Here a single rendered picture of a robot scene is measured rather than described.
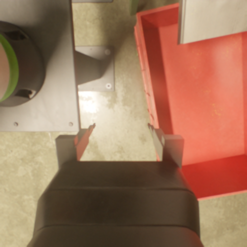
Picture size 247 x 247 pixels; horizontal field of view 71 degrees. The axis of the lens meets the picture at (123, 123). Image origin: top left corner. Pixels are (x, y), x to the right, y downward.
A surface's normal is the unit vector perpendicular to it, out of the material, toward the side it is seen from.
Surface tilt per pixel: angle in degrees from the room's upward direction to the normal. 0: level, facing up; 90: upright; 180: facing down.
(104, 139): 0
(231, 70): 0
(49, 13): 0
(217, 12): 30
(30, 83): 70
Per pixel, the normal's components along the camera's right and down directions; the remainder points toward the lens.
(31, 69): 0.93, 0.19
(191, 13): 0.09, 0.72
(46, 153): 0.00, 0.29
